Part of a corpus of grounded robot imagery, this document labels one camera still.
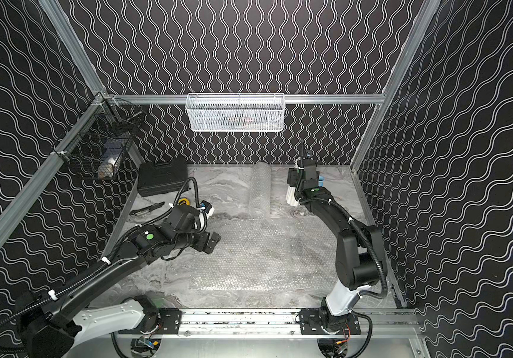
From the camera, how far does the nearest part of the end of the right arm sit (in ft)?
2.18

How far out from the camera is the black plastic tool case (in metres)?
1.08

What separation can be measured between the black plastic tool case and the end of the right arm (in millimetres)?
626
